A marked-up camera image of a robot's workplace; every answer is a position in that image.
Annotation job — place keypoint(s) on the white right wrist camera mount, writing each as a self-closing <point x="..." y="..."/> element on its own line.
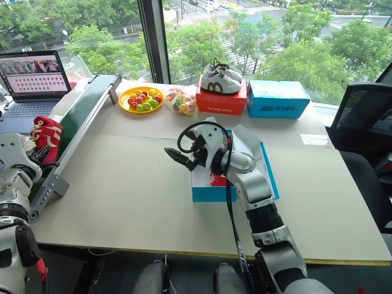
<point x="211" y="133"/>

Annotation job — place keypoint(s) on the orange shoebox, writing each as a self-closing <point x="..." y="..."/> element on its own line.
<point x="220" y="104"/>

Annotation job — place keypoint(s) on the yellow plate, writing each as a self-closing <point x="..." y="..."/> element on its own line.
<point x="125" y="105"/>

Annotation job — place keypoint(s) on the white label sticker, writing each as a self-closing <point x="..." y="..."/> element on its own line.
<point x="314" y="139"/>

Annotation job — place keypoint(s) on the open blue shoebox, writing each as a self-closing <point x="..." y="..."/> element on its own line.
<point x="211" y="191"/>

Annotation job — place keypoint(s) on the red toy fruit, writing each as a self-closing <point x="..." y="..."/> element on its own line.
<point x="133" y="105"/>
<point x="158" y="98"/>

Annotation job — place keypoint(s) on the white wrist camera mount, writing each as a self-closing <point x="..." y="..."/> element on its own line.
<point x="15" y="145"/>
<point x="211" y="133"/>

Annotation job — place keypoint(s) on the green toy fruit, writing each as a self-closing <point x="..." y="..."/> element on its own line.
<point x="154" y="103"/>
<point x="147" y="106"/>
<point x="140" y="107"/>

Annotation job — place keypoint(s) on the dark window frame post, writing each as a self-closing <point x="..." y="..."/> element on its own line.
<point x="154" y="43"/>

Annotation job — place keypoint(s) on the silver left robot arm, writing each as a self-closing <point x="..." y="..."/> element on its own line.
<point x="15" y="190"/>

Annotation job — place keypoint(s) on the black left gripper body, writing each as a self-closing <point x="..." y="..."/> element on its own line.
<point x="38" y="154"/>

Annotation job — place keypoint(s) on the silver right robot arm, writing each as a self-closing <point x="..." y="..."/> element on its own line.
<point x="260" y="190"/>

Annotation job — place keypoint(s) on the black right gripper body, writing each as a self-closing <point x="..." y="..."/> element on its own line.
<point x="200" y="146"/>

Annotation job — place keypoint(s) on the black mesh office chair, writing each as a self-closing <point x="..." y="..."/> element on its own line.
<point x="364" y="122"/>

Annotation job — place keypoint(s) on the grey laptop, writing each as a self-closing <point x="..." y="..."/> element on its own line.
<point x="33" y="79"/>

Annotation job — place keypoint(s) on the closed blue shoebox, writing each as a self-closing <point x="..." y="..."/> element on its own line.
<point x="275" y="98"/>

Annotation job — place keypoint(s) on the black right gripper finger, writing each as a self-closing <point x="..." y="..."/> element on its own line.
<point x="192" y="165"/>
<point x="176" y="154"/>

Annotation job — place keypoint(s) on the red shoe with white laces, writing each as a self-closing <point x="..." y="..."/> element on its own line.
<point x="49" y="134"/>

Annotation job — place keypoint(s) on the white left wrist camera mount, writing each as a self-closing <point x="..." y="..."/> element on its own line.
<point x="15" y="145"/>

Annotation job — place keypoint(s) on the green conveyor belt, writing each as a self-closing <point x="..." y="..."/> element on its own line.
<point x="82" y="116"/>

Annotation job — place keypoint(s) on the white and brown sneaker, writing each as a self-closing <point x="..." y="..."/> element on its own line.
<point x="222" y="82"/>

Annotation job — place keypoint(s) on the clear bag of toy fruit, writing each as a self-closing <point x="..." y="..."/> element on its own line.
<point x="180" y="102"/>

